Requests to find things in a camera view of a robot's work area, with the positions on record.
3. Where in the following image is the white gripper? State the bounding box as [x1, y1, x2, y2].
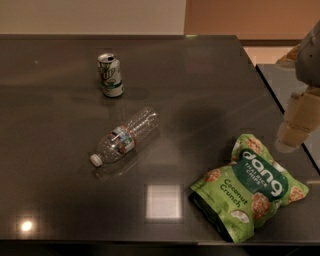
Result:
[275, 21, 320, 153]

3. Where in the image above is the green white soda can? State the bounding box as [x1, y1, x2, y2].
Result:
[97, 53, 124, 98]

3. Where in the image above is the green rice chips bag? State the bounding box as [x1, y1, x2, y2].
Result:
[191, 134, 309, 243]

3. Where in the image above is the clear plastic water bottle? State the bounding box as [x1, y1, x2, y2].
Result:
[89, 106, 160, 167]

